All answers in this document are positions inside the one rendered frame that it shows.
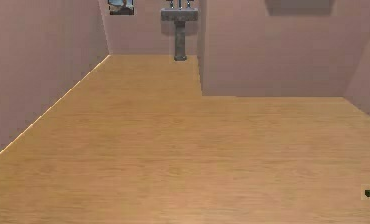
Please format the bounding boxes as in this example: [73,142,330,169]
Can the grey pedestal sink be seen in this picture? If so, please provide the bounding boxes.
[160,0,200,62]

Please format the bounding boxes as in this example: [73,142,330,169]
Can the framed wall picture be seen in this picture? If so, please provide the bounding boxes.
[107,0,136,16]

